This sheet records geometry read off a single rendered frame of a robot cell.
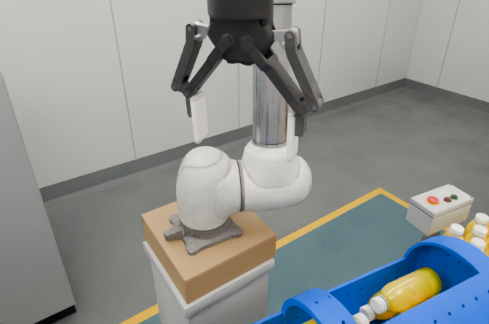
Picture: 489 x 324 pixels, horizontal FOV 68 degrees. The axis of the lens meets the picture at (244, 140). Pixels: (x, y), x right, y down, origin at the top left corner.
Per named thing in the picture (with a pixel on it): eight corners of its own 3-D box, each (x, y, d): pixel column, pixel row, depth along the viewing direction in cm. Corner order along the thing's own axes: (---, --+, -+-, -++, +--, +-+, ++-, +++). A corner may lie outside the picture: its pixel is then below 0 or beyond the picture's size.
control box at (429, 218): (404, 219, 134) (410, 196, 129) (442, 204, 142) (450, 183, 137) (427, 236, 126) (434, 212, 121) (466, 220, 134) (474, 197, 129)
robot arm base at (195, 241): (156, 223, 117) (153, 209, 114) (217, 201, 126) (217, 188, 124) (176, 262, 103) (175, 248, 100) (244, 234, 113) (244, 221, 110)
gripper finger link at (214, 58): (232, 43, 42) (223, 34, 42) (184, 101, 49) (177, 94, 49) (245, 35, 45) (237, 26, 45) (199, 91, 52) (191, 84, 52)
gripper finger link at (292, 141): (294, 103, 46) (300, 104, 46) (292, 151, 50) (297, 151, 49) (287, 113, 44) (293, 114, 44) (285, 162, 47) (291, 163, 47)
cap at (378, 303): (374, 293, 92) (368, 295, 91) (386, 301, 89) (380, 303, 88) (375, 306, 93) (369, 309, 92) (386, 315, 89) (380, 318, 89)
